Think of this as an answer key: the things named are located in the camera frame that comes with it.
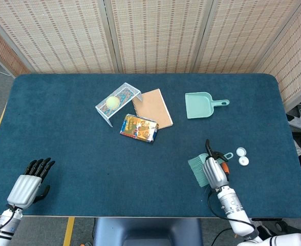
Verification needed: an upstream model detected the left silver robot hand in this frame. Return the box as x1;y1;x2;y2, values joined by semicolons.
7;157;56;210

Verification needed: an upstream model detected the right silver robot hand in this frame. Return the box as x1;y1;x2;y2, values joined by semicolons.
203;139;230;190

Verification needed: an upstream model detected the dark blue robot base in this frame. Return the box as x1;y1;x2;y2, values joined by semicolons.
93;217;204;246

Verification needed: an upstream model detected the blue felt table cover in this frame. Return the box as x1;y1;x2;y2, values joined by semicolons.
0;73;301;218

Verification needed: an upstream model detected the mint green dustpan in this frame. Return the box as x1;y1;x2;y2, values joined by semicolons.
184;92;230;120

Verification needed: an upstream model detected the colourful orange snack box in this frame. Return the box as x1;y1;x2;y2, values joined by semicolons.
119;113;159;144

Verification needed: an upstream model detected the brown spiral notebook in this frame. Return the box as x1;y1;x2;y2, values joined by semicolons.
132;88;174;130

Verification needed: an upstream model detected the yellow tennis ball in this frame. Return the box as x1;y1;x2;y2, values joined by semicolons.
105;96;120;109

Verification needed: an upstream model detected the woven bamboo folding screen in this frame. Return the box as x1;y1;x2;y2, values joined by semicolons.
0;0;301;112

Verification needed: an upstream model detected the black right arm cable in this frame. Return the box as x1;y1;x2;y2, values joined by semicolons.
207;189;259;238

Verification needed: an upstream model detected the white wire mesh rack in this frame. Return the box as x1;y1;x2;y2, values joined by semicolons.
95;82;143;128

